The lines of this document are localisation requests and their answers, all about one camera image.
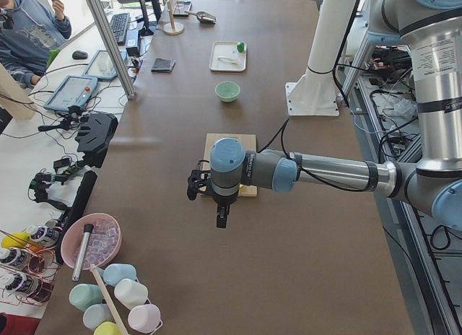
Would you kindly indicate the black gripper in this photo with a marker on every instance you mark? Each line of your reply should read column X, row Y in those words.
column 223, row 200

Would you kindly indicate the white ceramic spoon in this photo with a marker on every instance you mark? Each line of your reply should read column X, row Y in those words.
column 228, row 59

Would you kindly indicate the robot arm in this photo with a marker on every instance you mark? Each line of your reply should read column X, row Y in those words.
column 432, row 30

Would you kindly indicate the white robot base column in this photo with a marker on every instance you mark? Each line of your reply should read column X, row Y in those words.
column 314, row 94

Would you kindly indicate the green ceramic bowl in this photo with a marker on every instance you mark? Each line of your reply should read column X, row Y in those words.
column 227, row 91

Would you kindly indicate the pink bowl with ice cubes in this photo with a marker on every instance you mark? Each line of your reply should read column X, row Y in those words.
column 104, row 243

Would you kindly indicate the wooden cutting board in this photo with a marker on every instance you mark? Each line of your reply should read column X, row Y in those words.
column 248, row 142

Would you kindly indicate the white plastic cup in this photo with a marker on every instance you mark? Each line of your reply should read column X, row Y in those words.
column 131, row 293

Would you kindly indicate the pink plastic cup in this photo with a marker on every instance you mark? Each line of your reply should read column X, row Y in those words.
column 145, row 318

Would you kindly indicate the metal cylinder shaker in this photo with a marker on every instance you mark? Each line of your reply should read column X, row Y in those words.
column 88, row 228

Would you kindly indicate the black VR headset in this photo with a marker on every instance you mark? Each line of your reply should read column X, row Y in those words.
column 95, row 132

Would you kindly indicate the white plastic tray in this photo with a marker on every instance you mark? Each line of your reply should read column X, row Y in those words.
column 228, row 56

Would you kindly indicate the grey folded cloth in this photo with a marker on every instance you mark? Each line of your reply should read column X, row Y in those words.
column 163, row 65

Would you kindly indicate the yellow plastic cup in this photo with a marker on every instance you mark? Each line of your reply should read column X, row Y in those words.
column 107, row 328

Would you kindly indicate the green plastic cup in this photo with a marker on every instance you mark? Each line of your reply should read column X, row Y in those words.
column 82, row 296

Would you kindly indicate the light blue plastic cup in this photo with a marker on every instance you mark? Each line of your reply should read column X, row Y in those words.
column 96, row 315

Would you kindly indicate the blue teach pendant far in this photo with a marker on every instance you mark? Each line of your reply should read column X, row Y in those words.
column 101, row 67

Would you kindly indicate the blue teach pendant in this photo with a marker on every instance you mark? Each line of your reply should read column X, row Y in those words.
column 73, row 91
column 101, row 67

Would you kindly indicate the wooden mug stand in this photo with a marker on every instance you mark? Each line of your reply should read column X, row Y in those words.
column 171, row 27

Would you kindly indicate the blue teach pendant near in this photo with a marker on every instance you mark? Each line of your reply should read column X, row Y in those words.
column 73, row 91

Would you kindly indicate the metal scoop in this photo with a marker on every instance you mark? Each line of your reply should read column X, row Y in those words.
column 203, row 17

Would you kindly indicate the black computer mouse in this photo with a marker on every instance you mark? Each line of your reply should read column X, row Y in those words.
column 79, row 55

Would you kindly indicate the black keyboard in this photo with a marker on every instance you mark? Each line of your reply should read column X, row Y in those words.
column 118, row 25

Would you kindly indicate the person in blue hoodie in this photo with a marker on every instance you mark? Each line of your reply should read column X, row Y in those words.
column 37, row 30

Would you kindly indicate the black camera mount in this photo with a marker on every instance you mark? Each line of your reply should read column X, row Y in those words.
column 199, row 181

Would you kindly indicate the aluminium frame post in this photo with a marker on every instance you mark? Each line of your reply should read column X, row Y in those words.
column 111, row 46

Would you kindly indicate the copper wire bottle rack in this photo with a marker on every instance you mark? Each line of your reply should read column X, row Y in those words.
column 27, row 270

